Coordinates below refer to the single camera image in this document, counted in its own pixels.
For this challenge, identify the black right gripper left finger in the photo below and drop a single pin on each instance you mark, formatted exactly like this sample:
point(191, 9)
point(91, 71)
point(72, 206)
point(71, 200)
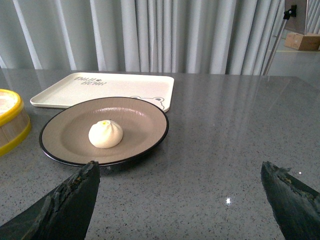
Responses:
point(63, 214)

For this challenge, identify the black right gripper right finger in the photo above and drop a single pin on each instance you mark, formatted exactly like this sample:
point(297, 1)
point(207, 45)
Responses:
point(295, 205)

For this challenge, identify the white steamed bun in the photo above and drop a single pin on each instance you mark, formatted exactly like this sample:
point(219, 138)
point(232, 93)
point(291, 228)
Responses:
point(105, 134)

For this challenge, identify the brown plate with black rim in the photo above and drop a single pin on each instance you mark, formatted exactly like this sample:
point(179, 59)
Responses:
point(65, 137)

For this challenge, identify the cream bear tray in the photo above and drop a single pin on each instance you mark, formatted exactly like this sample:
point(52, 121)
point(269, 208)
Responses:
point(84, 86)

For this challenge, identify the yellow-rimmed bamboo steamer basket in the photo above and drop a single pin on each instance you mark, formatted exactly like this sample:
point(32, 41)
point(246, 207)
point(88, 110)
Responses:
point(15, 123)

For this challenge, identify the cardboard box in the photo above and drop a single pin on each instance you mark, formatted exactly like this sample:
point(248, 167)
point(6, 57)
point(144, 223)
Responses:
point(308, 42)

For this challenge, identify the grey pleated curtain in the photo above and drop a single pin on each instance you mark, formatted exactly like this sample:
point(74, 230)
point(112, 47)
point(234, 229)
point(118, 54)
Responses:
point(159, 36)

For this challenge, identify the grey board panel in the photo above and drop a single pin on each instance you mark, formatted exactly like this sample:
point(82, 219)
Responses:
point(297, 22)

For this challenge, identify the metal tripod stand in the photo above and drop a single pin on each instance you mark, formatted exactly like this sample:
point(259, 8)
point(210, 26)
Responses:
point(291, 12)

